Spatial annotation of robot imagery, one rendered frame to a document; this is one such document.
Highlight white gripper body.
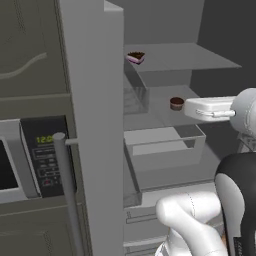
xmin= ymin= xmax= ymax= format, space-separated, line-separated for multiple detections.
xmin=183 ymin=96 xmax=236 ymax=122

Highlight chocolate cupcake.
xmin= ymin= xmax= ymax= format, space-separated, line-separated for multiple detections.
xmin=169 ymin=96 xmax=186 ymax=112

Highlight clear glass fridge shelf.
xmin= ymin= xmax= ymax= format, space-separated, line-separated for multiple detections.
xmin=123 ymin=84 xmax=216 ymax=132

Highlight grey fridge shelf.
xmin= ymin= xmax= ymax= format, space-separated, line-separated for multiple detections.
xmin=124 ymin=42 xmax=242 ymax=73

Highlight clear fridge drawer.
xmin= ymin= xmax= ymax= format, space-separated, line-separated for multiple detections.
xmin=123 ymin=125 xmax=207 ymax=167

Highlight chocolate pink cake slice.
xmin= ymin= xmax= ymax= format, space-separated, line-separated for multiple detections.
xmin=126 ymin=50 xmax=147 ymax=65

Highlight grey fridge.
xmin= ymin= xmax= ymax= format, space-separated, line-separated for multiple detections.
xmin=103 ymin=0 xmax=256 ymax=256

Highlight grey fridge door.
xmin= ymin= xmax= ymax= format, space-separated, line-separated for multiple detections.
xmin=57 ymin=0 xmax=126 ymax=256

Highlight small clear door bin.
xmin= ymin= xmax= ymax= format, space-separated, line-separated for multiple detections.
xmin=123 ymin=59 xmax=150 ymax=116

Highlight grey freezer drawer front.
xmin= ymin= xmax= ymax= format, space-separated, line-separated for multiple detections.
xmin=123 ymin=182 xmax=228 ymax=256

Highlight silver black microwave oven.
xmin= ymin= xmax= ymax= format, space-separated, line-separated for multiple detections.
xmin=0 ymin=115 xmax=77 ymax=205

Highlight olive cupboard door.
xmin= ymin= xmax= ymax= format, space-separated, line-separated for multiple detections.
xmin=0 ymin=0 xmax=69 ymax=98
xmin=0 ymin=196 xmax=92 ymax=256

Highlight grey freezer drawer handle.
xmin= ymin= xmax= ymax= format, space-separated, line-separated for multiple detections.
xmin=125 ymin=213 xmax=158 ymax=225
xmin=123 ymin=234 xmax=169 ymax=249

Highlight grey fridge door handle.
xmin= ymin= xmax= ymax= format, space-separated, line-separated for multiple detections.
xmin=52 ymin=131 xmax=86 ymax=256

